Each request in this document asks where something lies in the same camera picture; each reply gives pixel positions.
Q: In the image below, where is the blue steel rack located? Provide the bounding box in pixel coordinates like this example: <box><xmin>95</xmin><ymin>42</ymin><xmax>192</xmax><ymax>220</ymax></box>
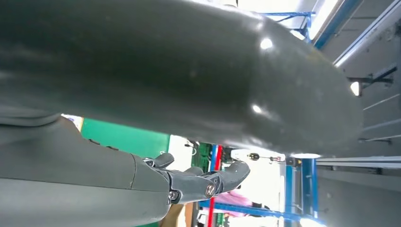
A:
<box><xmin>198</xmin><ymin>0</ymin><xmax>362</xmax><ymax>227</ymax></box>

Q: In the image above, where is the green plastic crate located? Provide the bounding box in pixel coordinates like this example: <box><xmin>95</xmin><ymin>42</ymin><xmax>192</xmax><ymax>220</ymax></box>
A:
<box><xmin>191</xmin><ymin>142</ymin><xmax>214</xmax><ymax>173</ymax></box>

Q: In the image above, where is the red bar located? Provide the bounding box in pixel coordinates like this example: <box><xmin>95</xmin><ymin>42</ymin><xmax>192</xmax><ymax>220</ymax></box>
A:
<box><xmin>207</xmin><ymin>145</ymin><xmax>224</xmax><ymax>227</ymax></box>

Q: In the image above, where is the person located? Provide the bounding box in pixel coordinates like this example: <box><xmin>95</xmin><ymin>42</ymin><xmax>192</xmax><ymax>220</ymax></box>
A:
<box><xmin>215</xmin><ymin>189</ymin><xmax>271</xmax><ymax>218</ymax></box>

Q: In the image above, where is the open cardboard box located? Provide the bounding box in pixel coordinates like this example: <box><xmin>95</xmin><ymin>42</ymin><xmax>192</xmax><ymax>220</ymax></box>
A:
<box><xmin>159</xmin><ymin>203</ymin><xmax>196</xmax><ymax>227</ymax></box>

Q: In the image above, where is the green table mat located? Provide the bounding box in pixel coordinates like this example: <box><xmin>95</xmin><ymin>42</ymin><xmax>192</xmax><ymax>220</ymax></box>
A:
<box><xmin>80</xmin><ymin>117</ymin><xmax>171</xmax><ymax>227</ymax></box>

